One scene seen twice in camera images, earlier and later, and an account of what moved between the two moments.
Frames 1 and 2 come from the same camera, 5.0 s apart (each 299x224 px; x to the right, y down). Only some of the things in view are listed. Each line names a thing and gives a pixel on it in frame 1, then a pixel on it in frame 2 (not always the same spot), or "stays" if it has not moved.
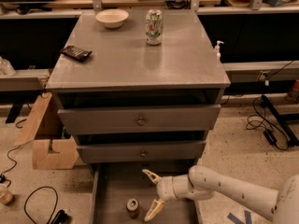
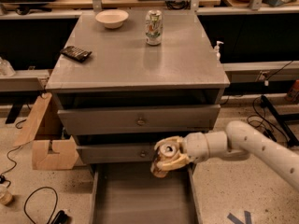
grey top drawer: (139, 119) stays
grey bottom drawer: (113, 184) stays
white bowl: (112, 18) stays
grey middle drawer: (142, 152) stays
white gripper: (164, 189) to (193, 147)
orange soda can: (133, 205) to (163, 152)
